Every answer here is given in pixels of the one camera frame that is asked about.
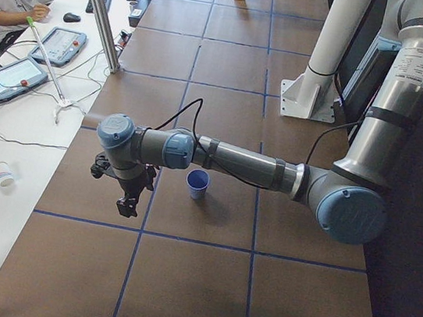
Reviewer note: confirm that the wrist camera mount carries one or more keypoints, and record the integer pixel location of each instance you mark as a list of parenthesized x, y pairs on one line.
[(101, 166)]

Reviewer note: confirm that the aluminium frame post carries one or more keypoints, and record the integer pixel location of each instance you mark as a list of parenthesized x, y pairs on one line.
[(105, 32)]

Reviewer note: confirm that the teach pendant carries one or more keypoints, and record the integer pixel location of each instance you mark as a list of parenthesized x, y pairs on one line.
[(63, 45), (20, 77)]

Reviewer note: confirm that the white paper cup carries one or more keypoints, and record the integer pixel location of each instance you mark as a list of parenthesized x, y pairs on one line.
[(6, 175)]

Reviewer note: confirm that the far teach pendant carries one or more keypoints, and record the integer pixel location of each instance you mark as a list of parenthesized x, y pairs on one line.
[(63, 45)]

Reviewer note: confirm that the black computer mouse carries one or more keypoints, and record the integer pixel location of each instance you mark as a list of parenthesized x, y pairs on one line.
[(69, 17)]

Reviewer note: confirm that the blue ribbed plastic cup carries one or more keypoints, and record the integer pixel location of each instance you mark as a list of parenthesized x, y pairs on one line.
[(198, 181)]

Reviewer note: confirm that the near teach pendant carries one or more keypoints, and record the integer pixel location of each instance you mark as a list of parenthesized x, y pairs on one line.
[(20, 77)]

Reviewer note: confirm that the green tipped metal rod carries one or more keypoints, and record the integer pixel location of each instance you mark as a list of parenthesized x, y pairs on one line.
[(63, 101)]

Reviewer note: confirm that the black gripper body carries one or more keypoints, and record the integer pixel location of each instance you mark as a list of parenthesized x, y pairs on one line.
[(129, 186)]

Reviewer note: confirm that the white mounting pillar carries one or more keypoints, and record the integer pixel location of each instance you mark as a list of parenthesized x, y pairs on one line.
[(312, 94)]

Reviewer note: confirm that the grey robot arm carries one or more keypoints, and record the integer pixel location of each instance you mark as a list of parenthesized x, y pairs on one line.
[(346, 199)]

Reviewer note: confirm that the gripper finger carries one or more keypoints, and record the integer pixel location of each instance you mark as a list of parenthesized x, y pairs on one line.
[(131, 208), (123, 207)]

